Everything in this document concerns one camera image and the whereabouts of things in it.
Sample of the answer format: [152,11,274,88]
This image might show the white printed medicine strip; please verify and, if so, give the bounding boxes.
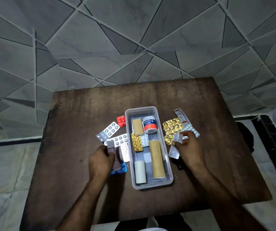
[120,145,130,163]

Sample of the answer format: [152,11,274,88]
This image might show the white bandage roll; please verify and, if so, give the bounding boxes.
[134,161,147,184]

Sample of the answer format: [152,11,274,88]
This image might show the person's right hand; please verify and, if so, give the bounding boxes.
[172,130,207,169]

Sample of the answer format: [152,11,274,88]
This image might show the blue blister pack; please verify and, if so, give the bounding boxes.
[110,162,127,175]

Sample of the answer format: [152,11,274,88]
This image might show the white red-edged medicine strip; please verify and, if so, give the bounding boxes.
[173,108,192,126]

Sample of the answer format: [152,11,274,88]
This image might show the long tan bandage roll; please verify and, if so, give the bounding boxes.
[149,140,165,179]

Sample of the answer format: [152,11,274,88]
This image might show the person's dark clothing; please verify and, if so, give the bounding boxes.
[114,213,192,231]

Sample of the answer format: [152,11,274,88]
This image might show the person's left forearm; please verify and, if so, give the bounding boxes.
[56,172,113,231]

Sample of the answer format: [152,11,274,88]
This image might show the clear plastic container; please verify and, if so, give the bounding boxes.
[125,106,174,190]

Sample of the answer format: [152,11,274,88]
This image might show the person's right forearm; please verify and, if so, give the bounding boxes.
[185,161,268,231]

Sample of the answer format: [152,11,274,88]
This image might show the gold blister pack orange pills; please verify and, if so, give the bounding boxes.
[131,133,143,152]

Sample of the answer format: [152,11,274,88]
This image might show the silver blister pack white pills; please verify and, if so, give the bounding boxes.
[180,124,200,138]

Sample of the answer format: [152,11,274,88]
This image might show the short tan bandage roll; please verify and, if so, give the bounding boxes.
[132,118,144,137]

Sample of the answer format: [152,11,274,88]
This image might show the white sachet strip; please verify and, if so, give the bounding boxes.
[169,133,184,159]

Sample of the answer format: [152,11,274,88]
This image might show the white orange adhesive tape roll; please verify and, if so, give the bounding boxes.
[143,116,158,134]

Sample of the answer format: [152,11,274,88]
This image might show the crinkled gold foil pill pack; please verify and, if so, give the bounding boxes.
[163,118,184,146]

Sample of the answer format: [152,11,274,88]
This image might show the person's left hand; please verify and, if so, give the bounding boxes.
[88,145,116,181]

